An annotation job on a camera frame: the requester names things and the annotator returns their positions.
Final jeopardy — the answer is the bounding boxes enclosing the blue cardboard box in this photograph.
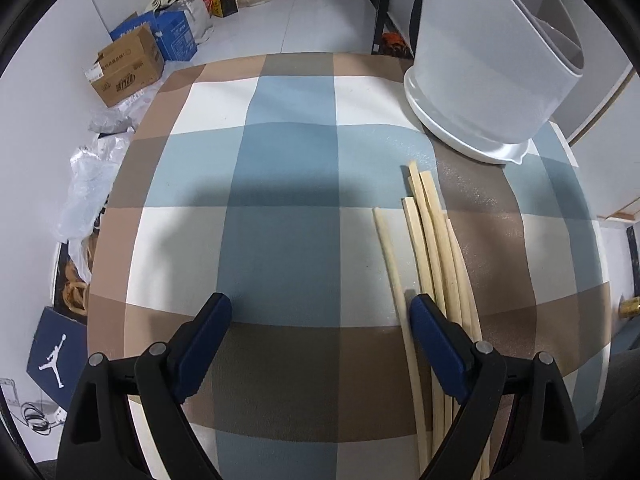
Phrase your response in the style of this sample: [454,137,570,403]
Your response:
[110,9,199,62]

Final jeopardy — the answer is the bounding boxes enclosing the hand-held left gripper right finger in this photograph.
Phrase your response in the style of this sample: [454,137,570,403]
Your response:
[409,292,586,480]

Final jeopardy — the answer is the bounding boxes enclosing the red and yellow snack bag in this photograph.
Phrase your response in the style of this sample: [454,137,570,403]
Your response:
[202,0,239,19]

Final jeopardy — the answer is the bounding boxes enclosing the navy shoe box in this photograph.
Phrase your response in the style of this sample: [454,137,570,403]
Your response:
[26,306,89,404]

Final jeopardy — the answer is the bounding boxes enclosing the brown cardboard box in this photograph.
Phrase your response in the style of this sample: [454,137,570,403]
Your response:
[82,25,166,108]

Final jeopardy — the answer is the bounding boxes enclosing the white divided utensil holder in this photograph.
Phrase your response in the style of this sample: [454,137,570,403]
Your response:
[402,0,586,163]

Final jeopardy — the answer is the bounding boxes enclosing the checkered tablecloth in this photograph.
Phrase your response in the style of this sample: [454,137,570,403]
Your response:
[86,52,612,480]

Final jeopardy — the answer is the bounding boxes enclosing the orange and black object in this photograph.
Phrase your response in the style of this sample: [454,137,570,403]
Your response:
[381,32,409,57]

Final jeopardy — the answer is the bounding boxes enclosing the bunch of wooden chopsticks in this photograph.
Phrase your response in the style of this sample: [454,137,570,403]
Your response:
[372,160,493,480]

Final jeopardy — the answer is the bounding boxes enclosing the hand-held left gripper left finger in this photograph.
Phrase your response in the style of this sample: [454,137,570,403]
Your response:
[57,292,233,480]

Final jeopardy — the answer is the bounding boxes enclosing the white power strip with cables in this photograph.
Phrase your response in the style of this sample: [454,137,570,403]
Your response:
[0,379,67,433]

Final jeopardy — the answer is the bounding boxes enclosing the crumpled clear plastic sheets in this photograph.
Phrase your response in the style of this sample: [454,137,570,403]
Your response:
[54,109,138,243]

